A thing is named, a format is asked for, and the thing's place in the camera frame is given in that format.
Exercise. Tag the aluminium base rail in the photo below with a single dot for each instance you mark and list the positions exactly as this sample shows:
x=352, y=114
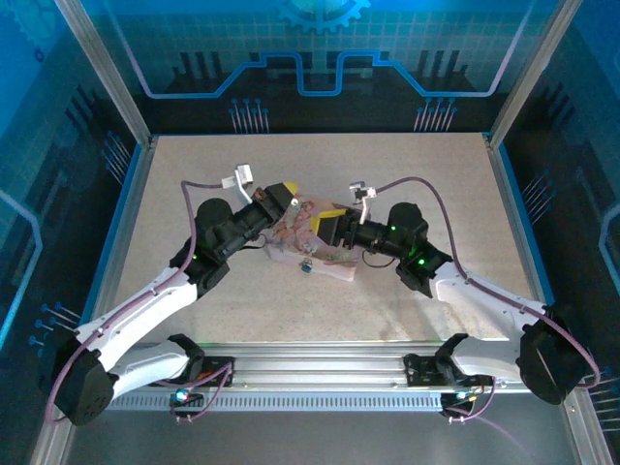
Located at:
x=319, y=363

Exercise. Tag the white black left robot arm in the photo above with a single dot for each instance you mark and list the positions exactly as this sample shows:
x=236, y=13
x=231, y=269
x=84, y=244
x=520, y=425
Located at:
x=145, y=300

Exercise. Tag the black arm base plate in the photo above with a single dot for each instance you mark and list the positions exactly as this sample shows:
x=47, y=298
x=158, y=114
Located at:
x=218, y=365
x=421, y=370

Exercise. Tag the aluminium table side rail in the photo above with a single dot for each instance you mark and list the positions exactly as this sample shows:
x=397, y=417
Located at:
x=121, y=232
x=516, y=218

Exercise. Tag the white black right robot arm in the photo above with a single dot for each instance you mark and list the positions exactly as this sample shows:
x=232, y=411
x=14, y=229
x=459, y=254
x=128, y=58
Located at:
x=484, y=300

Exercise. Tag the aluminium frame post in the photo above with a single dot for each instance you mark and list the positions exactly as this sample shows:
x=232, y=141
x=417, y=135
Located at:
x=525, y=72
x=104, y=72

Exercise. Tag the pink decorated box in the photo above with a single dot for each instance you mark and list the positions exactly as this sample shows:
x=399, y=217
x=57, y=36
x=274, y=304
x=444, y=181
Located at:
x=300, y=227

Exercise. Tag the small LED circuit board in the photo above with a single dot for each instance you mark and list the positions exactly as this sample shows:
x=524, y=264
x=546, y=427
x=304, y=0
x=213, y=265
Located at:
x=183, y=397
x=460, y=397

